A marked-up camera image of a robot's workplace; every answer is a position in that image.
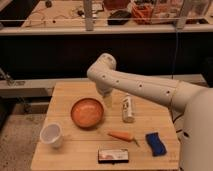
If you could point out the blue sponge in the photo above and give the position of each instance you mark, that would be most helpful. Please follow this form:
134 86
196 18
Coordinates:
156 145

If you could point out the orange basket on bench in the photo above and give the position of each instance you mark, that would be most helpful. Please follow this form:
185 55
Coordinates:
142 15

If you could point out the white plastic cup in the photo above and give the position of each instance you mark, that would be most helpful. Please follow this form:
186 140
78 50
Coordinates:
51 135

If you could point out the orange round bowl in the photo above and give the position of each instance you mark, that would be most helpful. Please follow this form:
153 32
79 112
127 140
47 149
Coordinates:
87 112

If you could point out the grey metal post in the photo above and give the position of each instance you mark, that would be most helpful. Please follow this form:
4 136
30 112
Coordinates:
181 21
87 4

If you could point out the grey metal post right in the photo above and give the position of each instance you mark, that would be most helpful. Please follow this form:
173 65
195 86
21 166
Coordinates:
181 21

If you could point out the black and white box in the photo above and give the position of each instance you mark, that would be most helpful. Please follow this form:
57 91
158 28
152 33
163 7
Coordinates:
113 156

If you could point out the orange toy carrot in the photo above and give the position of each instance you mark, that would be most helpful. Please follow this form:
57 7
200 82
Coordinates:
126 136

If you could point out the black object on bench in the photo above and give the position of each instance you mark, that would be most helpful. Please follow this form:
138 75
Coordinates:
119 17

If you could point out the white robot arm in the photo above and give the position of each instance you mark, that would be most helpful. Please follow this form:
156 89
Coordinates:
193 101

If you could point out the translucent beige gripper body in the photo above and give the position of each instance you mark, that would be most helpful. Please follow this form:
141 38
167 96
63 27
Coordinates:
108 101

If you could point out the white plastic bottle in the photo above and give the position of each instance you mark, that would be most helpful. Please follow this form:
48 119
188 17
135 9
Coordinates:
127 112

